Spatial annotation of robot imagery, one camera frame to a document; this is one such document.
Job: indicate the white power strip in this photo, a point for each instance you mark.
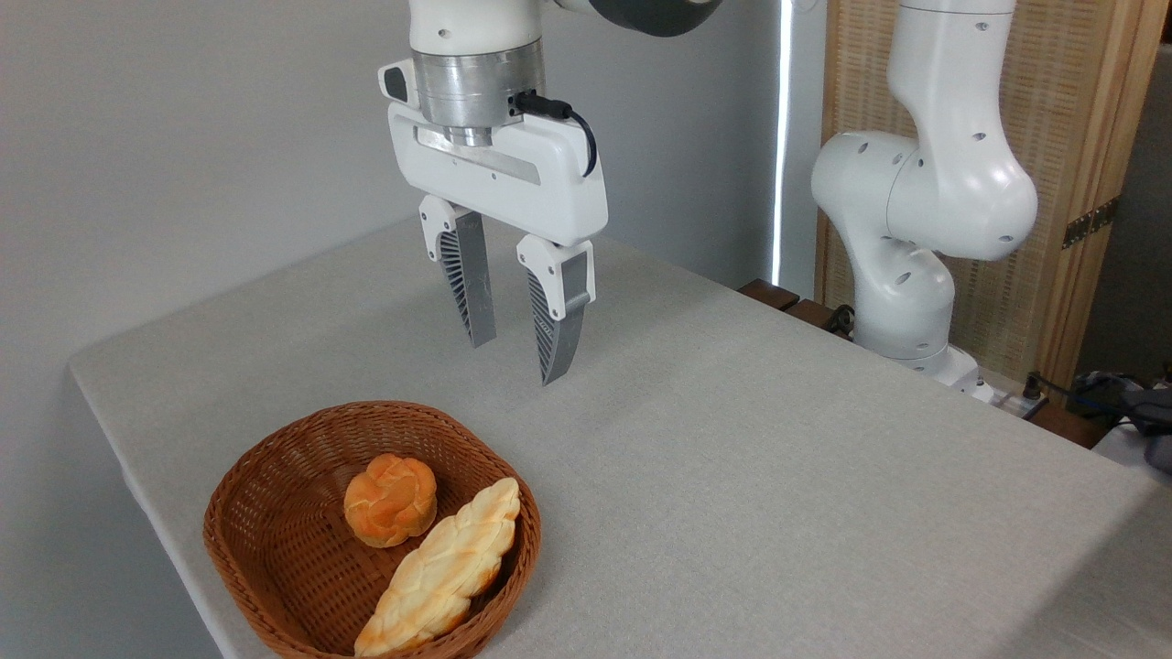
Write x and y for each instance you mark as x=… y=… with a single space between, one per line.
x=1018 y=404

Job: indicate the dark grey bag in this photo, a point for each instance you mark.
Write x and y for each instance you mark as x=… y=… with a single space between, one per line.
x=1140 y=416

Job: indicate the dark metal screen hinge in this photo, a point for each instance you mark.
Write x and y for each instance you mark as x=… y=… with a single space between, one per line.
x=1090 y=222

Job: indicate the wooden folding screen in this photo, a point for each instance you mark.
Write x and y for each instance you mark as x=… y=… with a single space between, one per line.
x=1071 y=91

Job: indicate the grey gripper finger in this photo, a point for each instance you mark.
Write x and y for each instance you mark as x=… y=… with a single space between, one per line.
x=558 y=316
x=469 y=275

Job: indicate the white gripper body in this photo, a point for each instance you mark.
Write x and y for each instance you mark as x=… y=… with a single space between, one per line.
x=540 y=178

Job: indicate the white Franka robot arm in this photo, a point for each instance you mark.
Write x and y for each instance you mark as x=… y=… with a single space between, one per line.
x=952 y=183

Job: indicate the long braided bread loaf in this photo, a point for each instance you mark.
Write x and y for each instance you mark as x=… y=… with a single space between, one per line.
x=449 y=567

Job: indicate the dark wooden block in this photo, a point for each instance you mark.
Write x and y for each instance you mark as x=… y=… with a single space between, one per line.
x=813 y=314
x=767 y=294

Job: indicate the brown wicker basket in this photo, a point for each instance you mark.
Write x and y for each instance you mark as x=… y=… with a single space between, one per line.
x=275 y=540

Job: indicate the round orange bread roll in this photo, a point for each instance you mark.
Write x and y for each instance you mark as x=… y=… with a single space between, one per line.
x=389 y=502

